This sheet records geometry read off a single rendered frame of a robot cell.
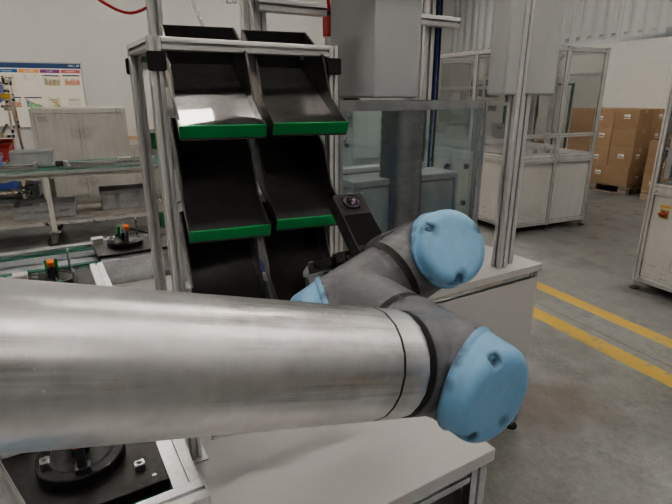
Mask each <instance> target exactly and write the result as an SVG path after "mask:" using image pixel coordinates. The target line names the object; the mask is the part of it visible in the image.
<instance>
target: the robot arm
mask: <svg viewBox="0 0 672 504"><path fill-rule="evenodd" d="M330 211H331V213H332V216H333V218H334V220H335V222H336V224H337V226H338V228H339V231H340V233H341V235H342V237H343V239H344V241H345V243H346V246H347V248H348V250H349V251H342V252H338V253H336V254H332V257H328V258H324V259H320V260H316V261H313V262H311V263H309V264H308V265H307V266H306V268H305V269H304V271H303V277H307V278H308V280H309V283H310V285H308V286H307V287H305V288H304V289H303V290H301V291H300V292H298V293H297V294H295V295H294V296H293V297H292V298H291V300H290V301H289V300H276V299H264V298H251V297H239V296H227V295H214V294H202V293H189V292H177V291H164V290H152V289H139V288H127V287H115V286H102V285H90V284H77V283H65V282H52V281H40V280H27V279H15V278H3V277H0V455H8V454H19V453H30V452H41V451H52V450H63V449H74V448H86V447H97V446H108V445H119V444H130V443H141V442H152V441H163V440H174V439H185V438H196V437H207V436H218V435H229V434H240V433H251V432H262V431H273V430H284V429H295V428H306V427H317V426H328V425H339V424H350V423H361V422H372V421H383V420H394V419H400V418H413V417H423V416H426V417H430V418H432V419H434V420H436V421H437V423H438V425H439V427H440V428H441V429H443V430H445V431H448V430H449V431H450V432H451V433H453V434H454V435H456V436H457V437H458V438H460V439H461V440H463V441H465V442H469V443H481V442H485V441H488V440H490V439H492V438H494V437H495V436H497V435H498V434H500V433H501V432H502V431H503V430H504V429H505V428H506V427H507V426H508V425H509V424H510V423H511V421H512V420H513V419H514V417H515V416H516V414H517V413H518V411H519V409H520V407H521V405H522V402H523V399H524V396H525V394H526V391H527V387H528V378H529V374H528V367H527V363H526V360H525V358H524V356H523V355H522V353H521V352H520V351H519V350H518V349H517V348H516V347H515V346H513V345H511V344H510V343H508V342H506V341H505V340H503V339H501V338H500V337H498V336H496V335H494V334H493V333H492V331H491V330H490V329H489V328H487V327H485V326H482V327H480V326H478V325H476V324H474V323H472V322H470V321H468V320H466V319H464V318H463V317H461V316H459V315H457V314H455V313H453V312H451V311H449V310H447V309H445V308H444V307H442V306H440V305H438V304H436V303H434V302H432V301H430V300H428V299H427V298H429V297H430V296H431V295H433V294H434V293H436V292H437V291H439V290H441V289H451V288H455V287H457V286H458V285H460V284H464V283H466V282H468V281H470V280H471V279H472V278H474V277H475V276H476V275H477V273H478V272H479V270H480V269H481V267H482V264H483V261H484V256H485V245H484V240H483V237H482V234H481V232H480V229H479V228H478V227H477V225H476V224H475V223H474V221H473V220H472V219H470V218H469V217H468V216H467V215H465V214H463V213H461V212H459V211H456V210H451V209H445V210H439V211H436V212H428V213H425V214H422V215H421V216H419V217H418V218H417V219H415V220H413V221H411V222H408V223H406V224H404V225H401V226H399V227H397V228H394V229H392V230H389V231H387V232H385V233H382V231H381V229H380V227H379V226H378V224H377V222H376V220H375V218H374V216H373V214H372V212H371V211H370V209H369V207H368V205H367V203H366V201H365V199H364V197H363V196H362V194H361V193H350V194H341V195H334V196H333V200H332V203H331V207H330ZM324 272H328V273H326V274H323V273H324Z"/></svg>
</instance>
